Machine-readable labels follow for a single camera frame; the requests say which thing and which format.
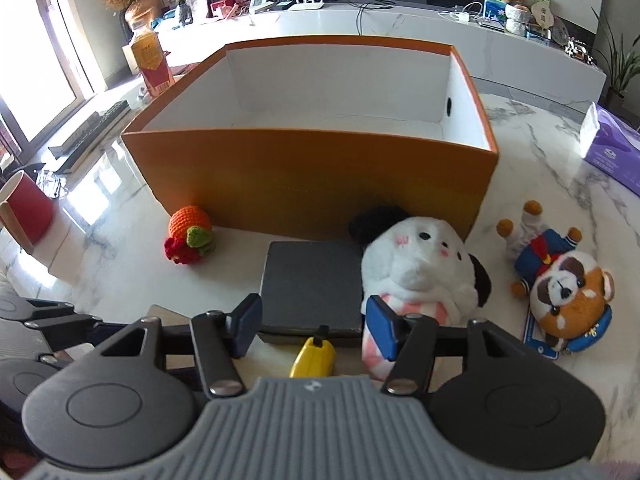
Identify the red cup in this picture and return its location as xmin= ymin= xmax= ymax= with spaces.
xmin=0 ymin=170 xmax=54 ymax=256

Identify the red panda plush toy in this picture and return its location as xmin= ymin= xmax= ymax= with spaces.
xmin=496 ymin=200 xmax=616 ymax=353

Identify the crochet orange fruit toy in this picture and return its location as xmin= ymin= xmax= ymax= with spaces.
xmin=164 ymin=205 xmax=217 ymax=264

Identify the purple tissue pack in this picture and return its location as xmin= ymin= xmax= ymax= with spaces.
xmin=580 ymin=101 xmax=640 ymax=184

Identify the black keyboard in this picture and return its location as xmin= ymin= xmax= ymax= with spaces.
xmin=48 ymin=100 xmax=132 ymax=173

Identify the white ribbed pot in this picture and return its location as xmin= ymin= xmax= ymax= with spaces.
xmin=505 ymin=4 xmax=533 ymax=37

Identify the black white cow figurine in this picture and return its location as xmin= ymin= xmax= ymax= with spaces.
xmin=564 ymin=40 xmax=599 ymax=67

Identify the glass sliding door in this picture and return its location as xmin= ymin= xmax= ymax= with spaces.
xmin=0 ymin=0 xmax=108 ymax=161

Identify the yellow plastic object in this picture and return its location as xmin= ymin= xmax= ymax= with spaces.
xmin=289 ymin=325 xmax=337 ymax=379

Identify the green blue picture card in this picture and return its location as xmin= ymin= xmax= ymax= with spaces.
xmin=484 ymin=0 xmax=551 ymax=24

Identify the white marble tv cabinet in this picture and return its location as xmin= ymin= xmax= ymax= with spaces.
xmin=165 ymin=0 xmax=608 ymax=107

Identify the orange red carton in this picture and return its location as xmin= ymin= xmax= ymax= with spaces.
xmin=122 ymin=30 xmax=175 ymax=97

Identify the black cable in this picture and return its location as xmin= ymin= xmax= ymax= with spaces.
xmin=355 ymin=1 xmax=397 ymax=37

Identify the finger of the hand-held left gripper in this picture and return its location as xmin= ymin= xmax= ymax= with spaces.
xmin=37 ymin=313 xmax=108 ymax=362
xmin=22 ymin=299 xmax=76 ymax=329

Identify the round wooden ornament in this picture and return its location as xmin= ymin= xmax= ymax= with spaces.
xmin=531 ymin=0 xmax=556 ymax=42

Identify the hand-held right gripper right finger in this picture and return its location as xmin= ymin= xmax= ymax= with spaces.
xmin=366 ymin=296 xmax=526 ymax=396

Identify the tall leafy potted plant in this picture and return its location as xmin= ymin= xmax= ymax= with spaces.
xmin=590 ymin=7 xmax=640 ymax=112

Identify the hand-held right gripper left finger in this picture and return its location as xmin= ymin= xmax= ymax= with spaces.
xmin=100 ymin=294 xmax=263 ymax=400

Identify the blue bordered card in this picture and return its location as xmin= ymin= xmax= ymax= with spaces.
xmin=522 ymin=305 xmax=561 ymax=361

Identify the dark grey flat box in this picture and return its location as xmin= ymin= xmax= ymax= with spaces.
xmin=259 ymin=241 xmax=366 ymax=348

